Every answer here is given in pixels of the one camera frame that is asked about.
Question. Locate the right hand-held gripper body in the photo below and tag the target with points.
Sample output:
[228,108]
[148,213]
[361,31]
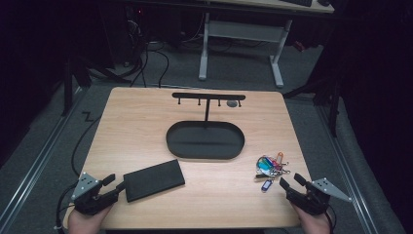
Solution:
[311,200]

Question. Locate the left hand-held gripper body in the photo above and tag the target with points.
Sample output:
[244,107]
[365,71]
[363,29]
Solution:
[89,200]

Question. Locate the key bunch with coloured tags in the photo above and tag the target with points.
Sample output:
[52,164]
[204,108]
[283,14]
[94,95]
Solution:
[268,166]

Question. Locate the black leather wallet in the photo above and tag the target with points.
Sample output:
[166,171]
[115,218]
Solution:
[154,180]

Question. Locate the person's left hand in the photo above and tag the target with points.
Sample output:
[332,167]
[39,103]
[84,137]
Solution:
[84,224]

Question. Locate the person's right hand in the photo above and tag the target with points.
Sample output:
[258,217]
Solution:
[316,225]

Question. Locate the black metal stand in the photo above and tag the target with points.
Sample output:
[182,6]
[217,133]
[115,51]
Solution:
[68,87]
[331,97]

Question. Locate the grey round table cap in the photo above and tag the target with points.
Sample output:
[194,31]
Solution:
[232,103]

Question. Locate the dark computer tower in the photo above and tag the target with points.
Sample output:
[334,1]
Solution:
[128,35]

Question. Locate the white-framed desk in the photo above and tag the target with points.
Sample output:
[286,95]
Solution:
[242,31]

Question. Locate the black keyboard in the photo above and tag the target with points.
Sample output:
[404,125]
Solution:
[297,2]

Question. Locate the black computer mouse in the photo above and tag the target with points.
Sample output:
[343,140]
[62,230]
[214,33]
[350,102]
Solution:
[323,2]

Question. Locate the metal floor rail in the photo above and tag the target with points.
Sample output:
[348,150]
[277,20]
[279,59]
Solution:
[35,162]
[347,169]

